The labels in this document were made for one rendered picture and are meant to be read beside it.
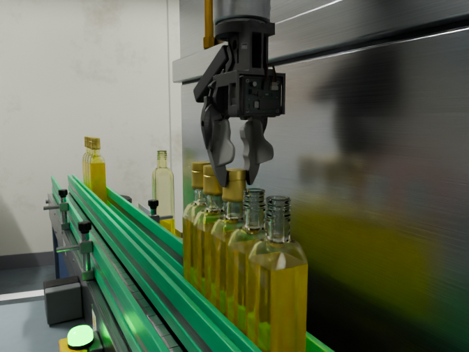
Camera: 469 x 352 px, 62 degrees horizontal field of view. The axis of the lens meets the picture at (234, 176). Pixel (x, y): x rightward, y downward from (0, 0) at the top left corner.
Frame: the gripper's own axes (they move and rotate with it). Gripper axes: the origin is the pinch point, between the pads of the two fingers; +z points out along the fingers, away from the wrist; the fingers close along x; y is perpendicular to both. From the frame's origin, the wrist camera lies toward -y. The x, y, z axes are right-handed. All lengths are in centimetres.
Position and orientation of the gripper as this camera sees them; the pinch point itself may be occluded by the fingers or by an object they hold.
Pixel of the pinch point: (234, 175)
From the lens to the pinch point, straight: 56.4
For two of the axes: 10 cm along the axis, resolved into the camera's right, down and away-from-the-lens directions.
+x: 8.8, -0.7, 4.7
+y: 4.8, 1.2, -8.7
